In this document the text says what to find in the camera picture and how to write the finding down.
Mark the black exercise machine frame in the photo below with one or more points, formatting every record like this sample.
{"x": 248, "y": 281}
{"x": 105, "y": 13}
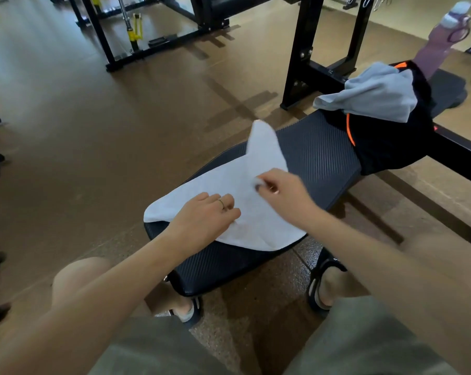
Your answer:
{"x": 204, "y": 19}

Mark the grey cloth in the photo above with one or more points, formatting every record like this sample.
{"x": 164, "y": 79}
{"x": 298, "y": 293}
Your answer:
{"x": 376, "y": 95}

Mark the black garment with orange trim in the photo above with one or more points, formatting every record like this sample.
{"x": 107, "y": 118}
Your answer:
{"x": 391, "y": 144}

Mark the person's leg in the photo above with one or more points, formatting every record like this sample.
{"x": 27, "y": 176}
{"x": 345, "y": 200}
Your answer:
{"x": 446, "y": 257}
{"x": 79, "y": 281}

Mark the person's right forearm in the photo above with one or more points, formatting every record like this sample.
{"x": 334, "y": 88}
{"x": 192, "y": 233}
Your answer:
{"x": 395, "y": 277}

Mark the black bench frame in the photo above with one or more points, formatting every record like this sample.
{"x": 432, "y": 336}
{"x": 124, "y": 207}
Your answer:
{"x": 309, "y": 54}

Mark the black sandal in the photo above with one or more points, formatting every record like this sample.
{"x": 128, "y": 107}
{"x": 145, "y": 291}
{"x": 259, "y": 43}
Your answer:
{"x": 192, "y": 312}
{"x": 323, "y": 269}

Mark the yellow machine bracket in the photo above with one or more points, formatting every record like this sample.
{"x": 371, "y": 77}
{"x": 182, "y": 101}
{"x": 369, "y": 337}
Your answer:
{"x": 135, "y": 33}

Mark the black padded bench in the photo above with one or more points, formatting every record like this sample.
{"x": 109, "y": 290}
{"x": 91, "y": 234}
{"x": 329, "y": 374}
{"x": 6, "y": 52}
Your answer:
{"x": 317, "y": 152}

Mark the person's left leg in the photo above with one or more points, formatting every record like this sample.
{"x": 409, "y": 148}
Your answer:
{"x": 79, "y": 281}

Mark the person's left hand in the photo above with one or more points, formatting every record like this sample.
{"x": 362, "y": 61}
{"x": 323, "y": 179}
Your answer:
{"x": 198, "y": 226}

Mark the person's left fingers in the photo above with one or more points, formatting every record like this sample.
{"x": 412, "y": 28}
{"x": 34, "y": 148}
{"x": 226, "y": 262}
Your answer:
{"x": 219, "y": 206}

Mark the person's right fingers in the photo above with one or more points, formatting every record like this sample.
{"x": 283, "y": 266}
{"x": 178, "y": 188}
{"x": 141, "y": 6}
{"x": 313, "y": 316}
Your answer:
{"x": 267, "y": 183}

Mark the person's right hand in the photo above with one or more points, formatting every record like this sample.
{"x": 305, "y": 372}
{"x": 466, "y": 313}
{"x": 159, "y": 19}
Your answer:
{"x": 292, "y": 201}

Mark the purple water bottle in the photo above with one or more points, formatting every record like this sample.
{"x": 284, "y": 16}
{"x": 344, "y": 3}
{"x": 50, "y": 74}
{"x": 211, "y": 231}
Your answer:
{"x": 438, "y": 42}

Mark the grey shorts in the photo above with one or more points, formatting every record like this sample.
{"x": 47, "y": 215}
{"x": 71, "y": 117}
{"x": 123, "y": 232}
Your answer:
{"x": 360, "y": 343}

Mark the white towel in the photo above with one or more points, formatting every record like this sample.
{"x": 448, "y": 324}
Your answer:
{"x": 235, "y": 183}

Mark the person's left forearm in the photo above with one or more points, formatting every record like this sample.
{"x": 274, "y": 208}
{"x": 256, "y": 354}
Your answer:
{"x": 102, "y": 304}

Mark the person's right leg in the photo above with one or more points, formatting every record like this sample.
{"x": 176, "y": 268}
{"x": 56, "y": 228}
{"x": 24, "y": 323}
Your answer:
{"x": 446, "y": 257}

